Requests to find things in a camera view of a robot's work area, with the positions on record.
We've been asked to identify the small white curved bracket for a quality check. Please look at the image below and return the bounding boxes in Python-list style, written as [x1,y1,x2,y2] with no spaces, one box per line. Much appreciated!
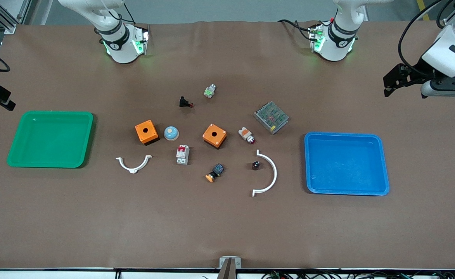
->
[116,155,152,174]

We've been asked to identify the black base cable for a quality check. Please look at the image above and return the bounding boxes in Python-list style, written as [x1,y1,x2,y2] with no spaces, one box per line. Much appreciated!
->
[277,19,314,41]

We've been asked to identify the orange button box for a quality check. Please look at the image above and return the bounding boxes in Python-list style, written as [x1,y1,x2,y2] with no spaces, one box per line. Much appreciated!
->
[135,120,160,146]
[202,123,228,149]

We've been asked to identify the black cable bundle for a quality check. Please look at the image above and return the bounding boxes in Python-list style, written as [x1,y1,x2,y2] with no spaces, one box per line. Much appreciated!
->
[113,269,455,279]

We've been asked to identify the green plastic tray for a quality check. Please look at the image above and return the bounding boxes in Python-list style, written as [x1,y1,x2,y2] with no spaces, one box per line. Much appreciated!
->
[7,111,94,169]

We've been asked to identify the white red circuit breaker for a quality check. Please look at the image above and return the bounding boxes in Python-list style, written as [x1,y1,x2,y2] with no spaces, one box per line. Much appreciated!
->
[176,145,190,165]

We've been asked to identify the metal mesh power supply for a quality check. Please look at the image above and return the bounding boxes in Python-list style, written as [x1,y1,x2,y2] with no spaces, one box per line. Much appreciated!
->
[254,101,289,135]

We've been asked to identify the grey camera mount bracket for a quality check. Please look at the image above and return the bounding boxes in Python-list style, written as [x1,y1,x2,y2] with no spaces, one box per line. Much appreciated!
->
[219,256,242,269]

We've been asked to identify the red indicator light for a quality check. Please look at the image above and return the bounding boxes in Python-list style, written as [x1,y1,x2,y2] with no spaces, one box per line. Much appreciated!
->
[238,126,256,145]

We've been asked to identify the blue plastic tray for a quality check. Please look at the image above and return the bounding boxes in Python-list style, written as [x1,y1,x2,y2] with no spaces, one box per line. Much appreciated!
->
[304,132,390,196]

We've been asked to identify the orange push button switch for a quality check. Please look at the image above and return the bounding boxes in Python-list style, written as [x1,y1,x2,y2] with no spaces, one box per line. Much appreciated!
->
[205,163,225,183]

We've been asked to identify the large white curved bracket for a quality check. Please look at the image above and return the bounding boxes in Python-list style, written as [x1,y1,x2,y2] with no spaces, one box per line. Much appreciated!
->
[252,150,278,198]

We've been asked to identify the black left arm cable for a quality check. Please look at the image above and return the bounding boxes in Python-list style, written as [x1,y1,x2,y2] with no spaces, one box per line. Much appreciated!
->
[398,0,455,75]

